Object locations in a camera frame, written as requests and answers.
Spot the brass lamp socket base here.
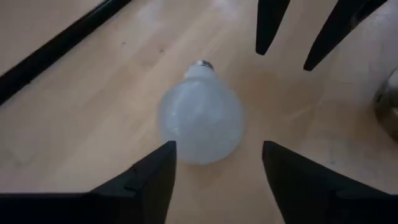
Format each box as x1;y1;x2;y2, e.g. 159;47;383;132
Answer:
374;67;398;142

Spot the black aluminium table frame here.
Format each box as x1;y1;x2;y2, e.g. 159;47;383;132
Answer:
0;0;133;106

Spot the white frosted light bulb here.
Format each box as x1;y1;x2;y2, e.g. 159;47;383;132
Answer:
157;59;246;165

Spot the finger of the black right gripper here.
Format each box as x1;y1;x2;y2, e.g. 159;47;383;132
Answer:
255;0;292;56
303;0;389;72

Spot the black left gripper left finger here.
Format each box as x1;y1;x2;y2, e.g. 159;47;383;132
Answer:
0;140;177;224

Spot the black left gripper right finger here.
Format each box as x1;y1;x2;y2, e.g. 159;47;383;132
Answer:
262;140;398;224

